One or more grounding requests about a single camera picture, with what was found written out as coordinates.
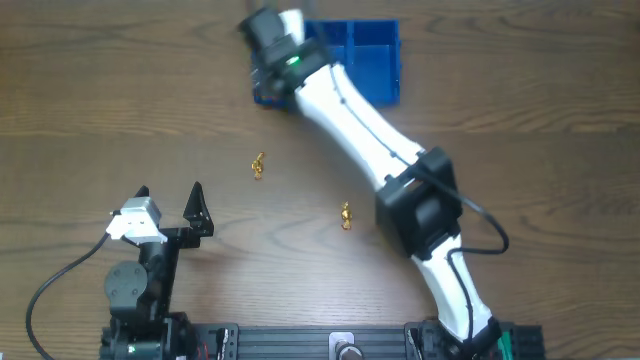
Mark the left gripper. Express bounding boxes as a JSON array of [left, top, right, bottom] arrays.
[[134, 181, 215, 250]]

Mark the blue tray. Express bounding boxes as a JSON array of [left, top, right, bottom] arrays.
[[251, 18, 402, 110]]

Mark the gold candy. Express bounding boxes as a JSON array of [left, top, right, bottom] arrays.
[[251, 151, 267, 181], [339, 200, 354, 231]]

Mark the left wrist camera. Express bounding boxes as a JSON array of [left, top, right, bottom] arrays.
[[104, 196, 169, 246]]

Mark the mounting rail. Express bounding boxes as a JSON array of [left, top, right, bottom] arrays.
[[99, 322, 546, 360]]

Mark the black cable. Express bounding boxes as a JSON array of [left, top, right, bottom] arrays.
[[417, 167, 511, 259], [24, 230, 111, 360]]

